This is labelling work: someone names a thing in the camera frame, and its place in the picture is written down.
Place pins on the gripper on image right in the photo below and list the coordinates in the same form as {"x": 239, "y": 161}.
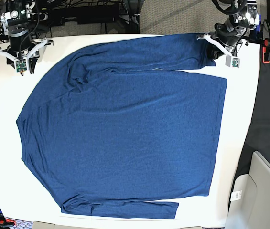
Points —
{"x": 223, "y": 43}

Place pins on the blue long-sleeve shirt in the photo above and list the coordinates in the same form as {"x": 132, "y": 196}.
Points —
{"x": 122, "y": 129}

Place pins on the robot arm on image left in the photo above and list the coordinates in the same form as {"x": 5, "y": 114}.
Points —
{"x": 19, "y": 22}

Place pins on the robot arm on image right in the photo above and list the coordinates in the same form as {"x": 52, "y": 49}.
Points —
{"x": 242, "y": 15}

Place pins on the red clamp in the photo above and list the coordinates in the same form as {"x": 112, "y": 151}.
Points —
{"x": 265, "y": 51}

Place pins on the beige plastic bin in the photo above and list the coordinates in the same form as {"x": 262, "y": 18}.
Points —
{"x": 250, "y": 199}

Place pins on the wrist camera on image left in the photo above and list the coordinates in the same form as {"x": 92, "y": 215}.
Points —
{"x": 20, "y": 65}

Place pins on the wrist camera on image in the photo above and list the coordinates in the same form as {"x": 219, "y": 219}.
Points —
{"x": 20, "y": 65}
{"x": 232, "y": 61}

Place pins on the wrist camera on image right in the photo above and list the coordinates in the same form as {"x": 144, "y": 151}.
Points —
{"x": 232, "y": 61}

